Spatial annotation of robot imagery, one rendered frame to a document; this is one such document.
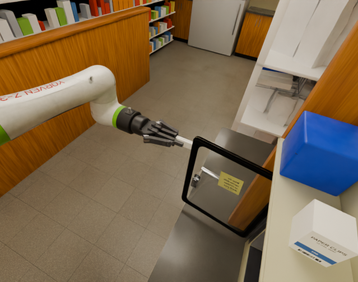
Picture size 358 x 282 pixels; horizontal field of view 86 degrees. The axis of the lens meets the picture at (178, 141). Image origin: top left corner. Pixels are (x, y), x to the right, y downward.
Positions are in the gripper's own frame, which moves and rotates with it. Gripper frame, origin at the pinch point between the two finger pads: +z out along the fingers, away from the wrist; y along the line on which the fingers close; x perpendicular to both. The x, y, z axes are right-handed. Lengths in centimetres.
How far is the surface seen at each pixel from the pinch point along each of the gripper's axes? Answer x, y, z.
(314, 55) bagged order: -13, 89, 40
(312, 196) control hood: -20.4, -20.2, 30.7
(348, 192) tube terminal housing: -22.2, -17.8, 35.6
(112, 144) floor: 130, 76, -114
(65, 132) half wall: 112, 53, -159
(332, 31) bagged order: -26, 87, 41
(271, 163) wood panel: -7.2, -1.5, 27.5
